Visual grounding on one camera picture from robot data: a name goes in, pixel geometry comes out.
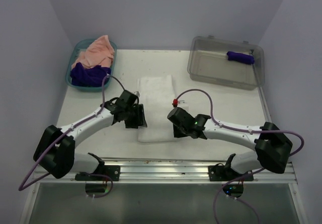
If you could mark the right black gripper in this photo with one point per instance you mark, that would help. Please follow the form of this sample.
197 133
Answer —
176 134

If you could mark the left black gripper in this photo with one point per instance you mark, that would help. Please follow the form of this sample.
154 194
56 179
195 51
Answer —
135 124

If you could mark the white towel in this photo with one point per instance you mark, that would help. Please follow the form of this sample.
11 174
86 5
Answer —
156 95

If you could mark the purple towel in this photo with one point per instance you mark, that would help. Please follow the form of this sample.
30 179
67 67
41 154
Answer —
88 77
240 57

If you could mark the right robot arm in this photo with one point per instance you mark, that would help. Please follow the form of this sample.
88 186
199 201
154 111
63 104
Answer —
269 147

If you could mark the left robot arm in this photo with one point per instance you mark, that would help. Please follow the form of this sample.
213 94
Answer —
56 149

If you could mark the grey transparent plastic bin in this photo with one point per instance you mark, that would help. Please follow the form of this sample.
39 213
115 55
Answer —
208 63

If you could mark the pink towel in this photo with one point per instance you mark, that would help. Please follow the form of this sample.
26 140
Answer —
99 53

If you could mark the blue plastic bin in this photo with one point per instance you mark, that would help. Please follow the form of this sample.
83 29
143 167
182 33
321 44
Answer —
82 46

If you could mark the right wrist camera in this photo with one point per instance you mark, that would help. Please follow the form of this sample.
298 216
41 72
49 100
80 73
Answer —
177 102

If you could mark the aluminium mounting rail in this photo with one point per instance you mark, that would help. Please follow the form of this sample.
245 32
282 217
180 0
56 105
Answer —
136 171

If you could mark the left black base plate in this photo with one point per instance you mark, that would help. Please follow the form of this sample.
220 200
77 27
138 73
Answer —
104 173

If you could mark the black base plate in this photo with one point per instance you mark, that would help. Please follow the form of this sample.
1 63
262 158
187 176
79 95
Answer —
221 173
104 173

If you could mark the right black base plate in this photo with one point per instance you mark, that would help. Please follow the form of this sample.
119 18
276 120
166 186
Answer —
221 173

